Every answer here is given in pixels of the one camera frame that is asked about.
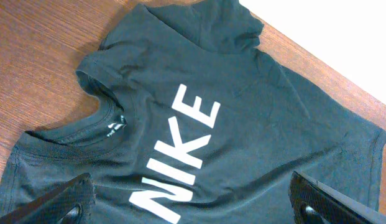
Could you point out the black Nike t-shirt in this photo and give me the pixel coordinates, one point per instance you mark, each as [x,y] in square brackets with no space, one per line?
[196,125]

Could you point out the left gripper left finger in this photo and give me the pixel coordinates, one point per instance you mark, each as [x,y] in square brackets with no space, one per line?
[70,203]

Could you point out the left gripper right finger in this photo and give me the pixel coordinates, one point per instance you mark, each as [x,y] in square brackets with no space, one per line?
[314,202]

